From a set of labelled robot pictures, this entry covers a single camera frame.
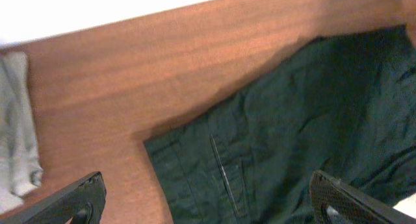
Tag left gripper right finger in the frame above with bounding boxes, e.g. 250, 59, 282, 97
309, 170, 415, 224

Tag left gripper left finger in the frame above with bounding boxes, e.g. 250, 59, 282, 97
1, 171, 107, 224

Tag black shorts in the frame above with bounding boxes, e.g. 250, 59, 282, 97
144, 26, 415, 223

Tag folded beige shorts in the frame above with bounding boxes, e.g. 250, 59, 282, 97
1, 52, 43, 214

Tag white garment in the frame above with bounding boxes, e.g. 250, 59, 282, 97
394, 194, 416, 218

